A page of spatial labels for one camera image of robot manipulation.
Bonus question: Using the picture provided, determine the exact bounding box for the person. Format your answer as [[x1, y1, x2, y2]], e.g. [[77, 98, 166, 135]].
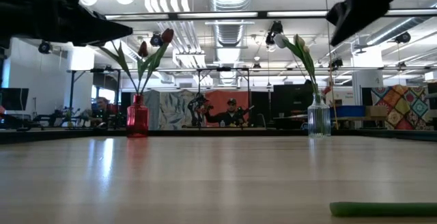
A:
[[91, 96, 117, 128], [204, 97, 255, 128]]

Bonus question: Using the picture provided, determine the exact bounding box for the maroon tulip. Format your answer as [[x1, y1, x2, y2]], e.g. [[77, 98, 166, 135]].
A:
[[138, 28, 175, 96]]

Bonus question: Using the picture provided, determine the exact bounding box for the red glass vase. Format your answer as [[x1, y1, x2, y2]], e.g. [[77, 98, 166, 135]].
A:
[[126, 94, 150, 139]]

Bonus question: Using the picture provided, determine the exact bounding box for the cream tulip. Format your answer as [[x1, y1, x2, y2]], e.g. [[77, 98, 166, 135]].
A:
[[293, 34, 320, 97]]

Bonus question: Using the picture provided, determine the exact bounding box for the large black panel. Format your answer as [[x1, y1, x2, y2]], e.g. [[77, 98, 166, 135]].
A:
[[272, 83, 317, 120]]

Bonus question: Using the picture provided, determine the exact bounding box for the pink white tulip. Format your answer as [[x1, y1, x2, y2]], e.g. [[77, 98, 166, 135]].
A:
[[302, 45, 320, 97]]

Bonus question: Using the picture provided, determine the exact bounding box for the black table frame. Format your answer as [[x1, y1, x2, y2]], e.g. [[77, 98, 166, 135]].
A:
[[0, 127, 437, 145]]

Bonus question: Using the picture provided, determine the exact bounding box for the blue storage bin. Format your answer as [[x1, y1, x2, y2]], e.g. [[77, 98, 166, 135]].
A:
[[329, 105, 367, 119]]

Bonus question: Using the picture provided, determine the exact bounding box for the black monitor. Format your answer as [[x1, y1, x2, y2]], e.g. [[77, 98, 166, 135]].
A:
[[0, 87, 30, 112]]

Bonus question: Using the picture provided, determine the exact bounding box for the cardboard box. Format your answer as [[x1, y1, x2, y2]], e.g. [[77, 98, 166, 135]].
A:
[[365, 105, 389, 117]]

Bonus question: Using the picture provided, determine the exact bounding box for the grey leaf print cloth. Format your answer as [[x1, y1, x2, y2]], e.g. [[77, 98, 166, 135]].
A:
[[143, 89, 206, 131]]

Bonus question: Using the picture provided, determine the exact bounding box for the red tulip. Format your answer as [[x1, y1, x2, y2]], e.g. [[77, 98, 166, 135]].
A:
[[136, 41, 150, 96]]

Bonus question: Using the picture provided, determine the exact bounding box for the black ceiling spotlight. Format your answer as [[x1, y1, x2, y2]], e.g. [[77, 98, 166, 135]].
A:
[[395, 31, 412, 45], [38, 41, 53, 55], [265, 20, 285, 46], [150, 32, 165, 48]]

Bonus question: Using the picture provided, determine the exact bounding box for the black background workstation frame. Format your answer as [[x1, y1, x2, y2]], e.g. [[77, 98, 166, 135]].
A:
[[68, 66, 252, 129]]

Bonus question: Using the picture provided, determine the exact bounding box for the yellow cable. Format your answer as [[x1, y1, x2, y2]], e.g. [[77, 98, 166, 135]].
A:
[[323, 0, 339, 130]]

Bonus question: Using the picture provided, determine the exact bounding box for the black overhead rig beam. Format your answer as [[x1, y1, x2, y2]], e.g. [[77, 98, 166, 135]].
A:
[[102, 9, 437, 22]]

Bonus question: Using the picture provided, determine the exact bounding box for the clear ribbed glass vase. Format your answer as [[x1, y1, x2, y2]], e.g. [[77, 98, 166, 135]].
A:
[[307, 92, 332, 139]]

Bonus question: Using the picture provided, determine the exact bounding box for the orange backdrop cloth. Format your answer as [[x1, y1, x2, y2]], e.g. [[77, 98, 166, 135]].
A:
[[203, 90, 251, 128]]

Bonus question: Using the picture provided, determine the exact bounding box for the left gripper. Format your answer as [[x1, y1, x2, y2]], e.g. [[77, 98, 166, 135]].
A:
[[0, 0, 134, 46]]

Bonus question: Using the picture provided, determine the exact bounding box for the colourful patchwork quilt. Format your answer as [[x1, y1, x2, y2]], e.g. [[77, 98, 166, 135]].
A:
[[370, 84, 433, 131]]

